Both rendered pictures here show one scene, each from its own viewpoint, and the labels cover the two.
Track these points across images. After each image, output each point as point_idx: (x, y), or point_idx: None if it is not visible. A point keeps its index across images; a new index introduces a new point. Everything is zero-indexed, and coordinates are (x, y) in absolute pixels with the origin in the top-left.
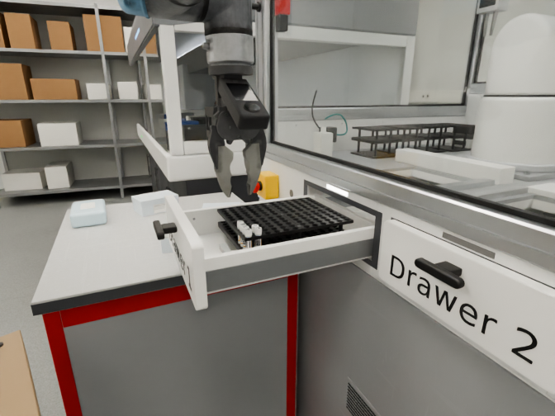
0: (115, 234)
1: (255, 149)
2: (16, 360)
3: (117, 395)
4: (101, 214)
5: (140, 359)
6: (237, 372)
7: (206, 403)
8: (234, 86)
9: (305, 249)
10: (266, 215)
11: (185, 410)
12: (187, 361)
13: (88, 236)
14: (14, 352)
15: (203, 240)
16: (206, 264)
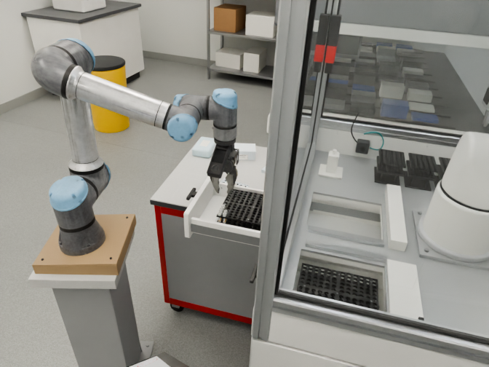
0: (206, 169)
1: (231, 177)
2: (127, 226)
3: (179, 251)
4: (207, 152)
5: (190, 240)
6: (237, 271)
7: (219, 277)
8: (218, 151)
9: (240, 233)
10: (247, 204)
11: (208, 274)
12: (212, 253)
13: (194, 165)
14: (128, 223)
15: (221, 201)
16: (192, 221)
